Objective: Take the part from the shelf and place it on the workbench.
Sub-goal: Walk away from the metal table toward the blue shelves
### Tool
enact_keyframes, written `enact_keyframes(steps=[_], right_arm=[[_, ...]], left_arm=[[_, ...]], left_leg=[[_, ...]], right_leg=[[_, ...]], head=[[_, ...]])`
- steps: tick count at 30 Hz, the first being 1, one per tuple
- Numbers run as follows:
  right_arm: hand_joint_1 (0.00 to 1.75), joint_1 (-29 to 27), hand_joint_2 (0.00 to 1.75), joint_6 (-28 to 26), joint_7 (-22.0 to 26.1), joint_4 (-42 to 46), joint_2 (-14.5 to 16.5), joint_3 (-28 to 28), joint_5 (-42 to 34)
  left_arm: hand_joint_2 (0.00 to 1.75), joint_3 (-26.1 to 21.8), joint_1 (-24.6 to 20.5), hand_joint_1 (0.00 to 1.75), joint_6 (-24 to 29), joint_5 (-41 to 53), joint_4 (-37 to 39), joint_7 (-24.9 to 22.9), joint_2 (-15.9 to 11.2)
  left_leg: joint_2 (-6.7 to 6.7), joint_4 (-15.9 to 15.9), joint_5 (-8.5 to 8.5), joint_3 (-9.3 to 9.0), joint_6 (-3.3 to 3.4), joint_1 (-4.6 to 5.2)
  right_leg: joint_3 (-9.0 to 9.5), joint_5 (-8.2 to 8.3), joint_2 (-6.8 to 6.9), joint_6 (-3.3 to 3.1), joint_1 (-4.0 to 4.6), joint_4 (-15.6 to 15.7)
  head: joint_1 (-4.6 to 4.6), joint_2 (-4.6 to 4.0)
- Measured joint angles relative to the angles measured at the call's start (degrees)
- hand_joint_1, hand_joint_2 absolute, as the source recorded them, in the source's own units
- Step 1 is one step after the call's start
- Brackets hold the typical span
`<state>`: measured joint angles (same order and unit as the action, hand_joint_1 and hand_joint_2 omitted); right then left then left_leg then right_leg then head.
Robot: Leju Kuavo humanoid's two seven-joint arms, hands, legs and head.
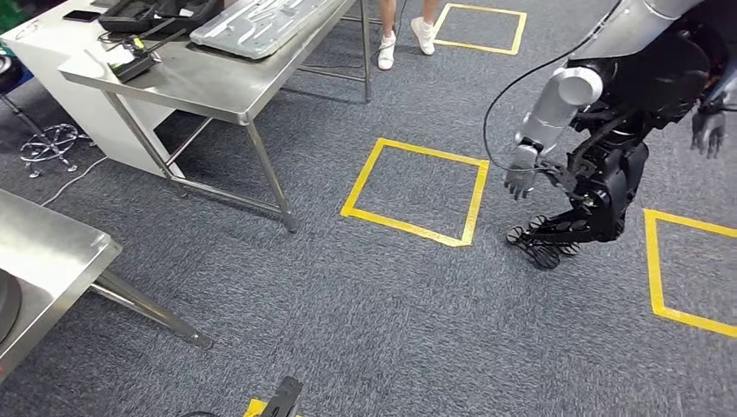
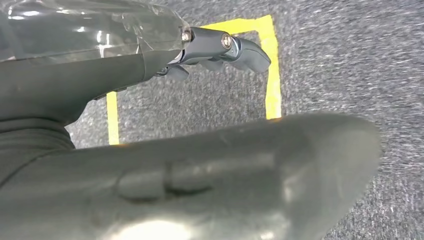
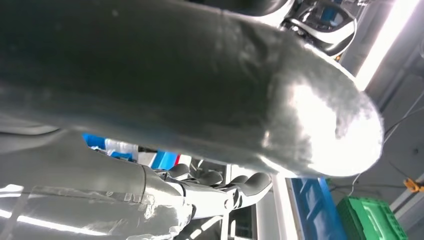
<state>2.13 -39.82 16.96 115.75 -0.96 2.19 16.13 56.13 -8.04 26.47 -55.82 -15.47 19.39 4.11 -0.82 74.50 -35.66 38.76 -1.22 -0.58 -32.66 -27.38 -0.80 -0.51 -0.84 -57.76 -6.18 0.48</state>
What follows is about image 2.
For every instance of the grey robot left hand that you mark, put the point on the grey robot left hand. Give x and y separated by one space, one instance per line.
82 73

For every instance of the yellow floor tape square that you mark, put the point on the yellow floor tape square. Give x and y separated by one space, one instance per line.
273 82

